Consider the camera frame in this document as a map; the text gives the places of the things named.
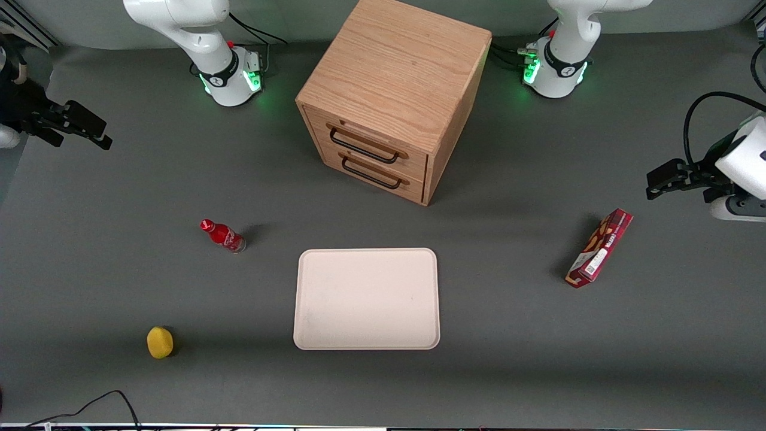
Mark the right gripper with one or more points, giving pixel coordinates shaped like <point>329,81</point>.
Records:
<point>23,108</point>

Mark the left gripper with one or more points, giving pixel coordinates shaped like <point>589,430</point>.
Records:
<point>710,167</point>

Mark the wooden drawer with shallow front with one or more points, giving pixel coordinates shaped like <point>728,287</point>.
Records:
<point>371,140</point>

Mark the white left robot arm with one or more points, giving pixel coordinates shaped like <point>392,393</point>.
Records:
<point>565,60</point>

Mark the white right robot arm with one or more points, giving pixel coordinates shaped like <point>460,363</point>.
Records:
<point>203,42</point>

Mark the wooden drawer with tall front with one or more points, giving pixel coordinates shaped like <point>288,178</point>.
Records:
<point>383,179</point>

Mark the oak wooden drawer cabinet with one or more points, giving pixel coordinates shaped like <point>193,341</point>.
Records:
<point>401,66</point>

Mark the red snack box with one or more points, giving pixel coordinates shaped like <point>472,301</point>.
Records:
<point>600,248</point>

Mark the red soda bottle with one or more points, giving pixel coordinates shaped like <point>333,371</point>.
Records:
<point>224,235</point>

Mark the yellow lemon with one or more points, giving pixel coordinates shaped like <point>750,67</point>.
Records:
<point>160,342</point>

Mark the beige plastic tray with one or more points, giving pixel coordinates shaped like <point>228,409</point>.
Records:
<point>366,299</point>

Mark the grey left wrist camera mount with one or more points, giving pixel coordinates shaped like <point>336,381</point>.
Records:
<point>739,208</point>

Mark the metal frame rail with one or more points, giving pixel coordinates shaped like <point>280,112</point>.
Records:
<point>27,27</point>

